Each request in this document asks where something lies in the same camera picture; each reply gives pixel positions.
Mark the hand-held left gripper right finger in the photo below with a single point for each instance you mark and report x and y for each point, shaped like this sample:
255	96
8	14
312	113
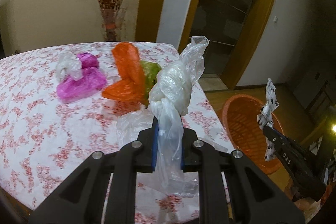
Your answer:
189	155

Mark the glass vase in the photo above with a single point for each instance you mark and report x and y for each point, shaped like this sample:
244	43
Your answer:
111	22

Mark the white spotted wrapper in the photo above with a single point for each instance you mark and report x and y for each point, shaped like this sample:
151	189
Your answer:
270	92

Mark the magenta plastic bag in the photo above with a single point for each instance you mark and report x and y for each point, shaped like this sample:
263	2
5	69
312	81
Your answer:
81	85

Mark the clear bubble plastic bag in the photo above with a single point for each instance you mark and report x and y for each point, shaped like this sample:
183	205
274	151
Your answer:
68	65

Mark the large translucent plastic bag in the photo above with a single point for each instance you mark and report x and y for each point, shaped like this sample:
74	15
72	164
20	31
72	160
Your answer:
172	85

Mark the person's right hand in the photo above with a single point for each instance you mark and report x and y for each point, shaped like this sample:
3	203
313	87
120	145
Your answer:
307	204

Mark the orange plastic bag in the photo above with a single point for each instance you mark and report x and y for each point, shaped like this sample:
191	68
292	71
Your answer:
128	66

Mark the wooden door frame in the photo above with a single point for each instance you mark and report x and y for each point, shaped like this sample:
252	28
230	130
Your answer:
262	29

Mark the orange plastic basket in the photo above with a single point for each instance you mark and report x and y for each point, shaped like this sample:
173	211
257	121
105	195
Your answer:
241	121

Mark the glass panel door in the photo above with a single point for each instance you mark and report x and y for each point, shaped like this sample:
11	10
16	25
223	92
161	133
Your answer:
223	16

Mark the yellow-green plastic bag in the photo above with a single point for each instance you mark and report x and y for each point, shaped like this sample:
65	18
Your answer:
151	74

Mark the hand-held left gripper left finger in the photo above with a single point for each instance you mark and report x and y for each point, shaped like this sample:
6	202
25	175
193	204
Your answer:
155	150

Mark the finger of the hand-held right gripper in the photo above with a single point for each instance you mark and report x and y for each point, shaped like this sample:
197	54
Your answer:
284	153

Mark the floral tablecloth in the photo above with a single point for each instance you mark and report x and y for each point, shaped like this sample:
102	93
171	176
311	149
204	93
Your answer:
39	121

